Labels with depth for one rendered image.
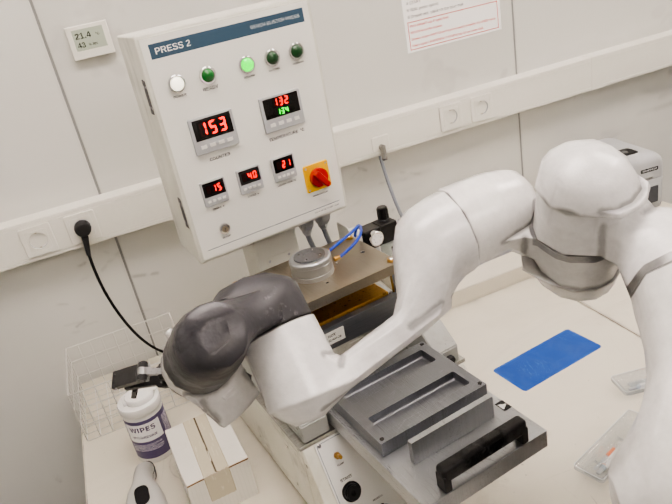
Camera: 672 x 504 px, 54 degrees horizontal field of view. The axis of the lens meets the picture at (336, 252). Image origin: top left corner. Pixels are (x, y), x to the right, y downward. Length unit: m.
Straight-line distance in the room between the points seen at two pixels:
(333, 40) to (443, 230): 1.02
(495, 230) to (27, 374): 1.34
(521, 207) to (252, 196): 0.59
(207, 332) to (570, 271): 0.43
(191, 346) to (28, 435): 1.27
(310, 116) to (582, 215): 0.66
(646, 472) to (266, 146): 0.86
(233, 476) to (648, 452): 0.80
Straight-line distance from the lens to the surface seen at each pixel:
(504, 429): 0.96
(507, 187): 0.83
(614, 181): 0.76
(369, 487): 1.16
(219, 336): 0.71
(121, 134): 1.64
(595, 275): 0.84
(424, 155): 1.91
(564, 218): 0.77
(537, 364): 1.51
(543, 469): 1.27
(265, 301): 0.75
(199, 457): 1.30
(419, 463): 0.98
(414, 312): 0.78
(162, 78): 1.17
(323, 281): 1.17
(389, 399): 1.05
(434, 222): 0.79
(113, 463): 1.53
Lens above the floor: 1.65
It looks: 25 degrees down
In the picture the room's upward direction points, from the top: 11 degrees counter-clockwise
